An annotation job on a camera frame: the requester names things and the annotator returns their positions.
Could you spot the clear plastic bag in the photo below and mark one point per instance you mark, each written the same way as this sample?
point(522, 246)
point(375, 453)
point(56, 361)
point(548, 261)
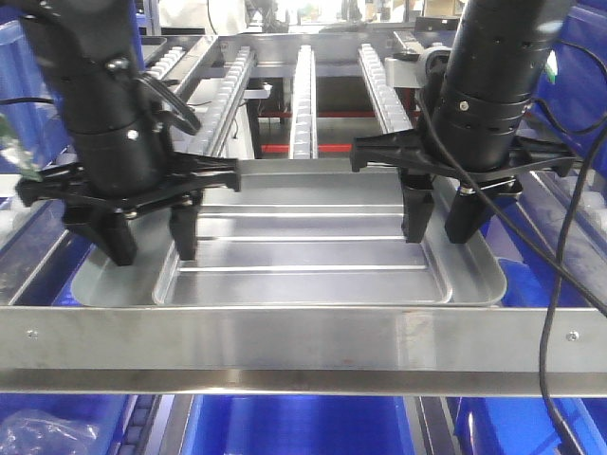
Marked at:
point(32, 431)

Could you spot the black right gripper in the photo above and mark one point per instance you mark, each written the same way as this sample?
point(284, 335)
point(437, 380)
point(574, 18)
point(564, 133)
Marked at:
point(468, 211)

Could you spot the small silver ribbed tray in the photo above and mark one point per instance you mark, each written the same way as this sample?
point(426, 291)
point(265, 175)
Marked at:
point(304, 238)

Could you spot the large grey metal tray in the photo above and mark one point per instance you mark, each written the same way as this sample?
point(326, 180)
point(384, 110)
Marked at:
point(475, 276)

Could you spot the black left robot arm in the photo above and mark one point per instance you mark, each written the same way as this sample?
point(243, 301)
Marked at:
point(119, 119)

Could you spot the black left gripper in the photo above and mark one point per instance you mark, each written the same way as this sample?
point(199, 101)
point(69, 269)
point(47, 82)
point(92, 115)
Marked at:
point(101, 219)

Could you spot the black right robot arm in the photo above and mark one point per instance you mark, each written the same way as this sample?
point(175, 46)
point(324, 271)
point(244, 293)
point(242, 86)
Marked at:
point(475, 103)

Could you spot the lower centre blue bin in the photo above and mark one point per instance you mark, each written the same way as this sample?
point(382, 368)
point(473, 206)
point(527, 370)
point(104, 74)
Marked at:
point(298, 424)

